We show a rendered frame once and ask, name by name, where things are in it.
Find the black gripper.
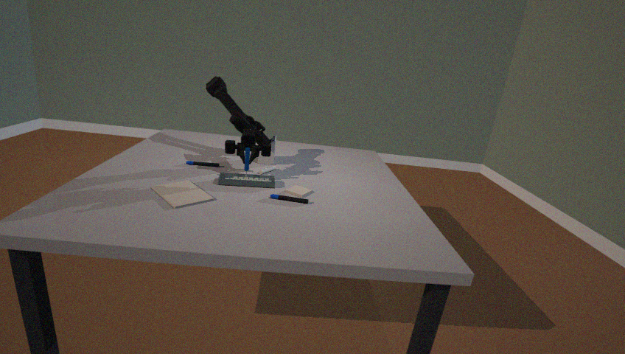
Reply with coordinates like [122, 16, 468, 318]
[225, 138, 271, 164]

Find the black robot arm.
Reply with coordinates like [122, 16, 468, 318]
[206, 76, 272, 147]

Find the grey keyboard with white letter keys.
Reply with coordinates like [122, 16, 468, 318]
[217, 173, 275, 189]

